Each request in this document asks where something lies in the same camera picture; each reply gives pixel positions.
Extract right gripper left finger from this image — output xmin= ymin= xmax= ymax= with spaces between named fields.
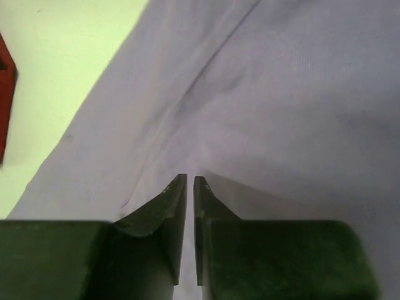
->
xmin=1 ymin=174 xmax=187 ymax=299

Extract red t shirt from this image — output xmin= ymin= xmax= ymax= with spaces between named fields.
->
xmin=0 ymin=36 xmax=17 ymax=163

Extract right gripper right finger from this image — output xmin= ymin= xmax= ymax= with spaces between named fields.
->
xmin=193 ymin=176 xmax=380 ymax=299

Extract lavender garment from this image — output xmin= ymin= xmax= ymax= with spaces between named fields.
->
xmin=9 ymin=1 xmax=399 ymax=299

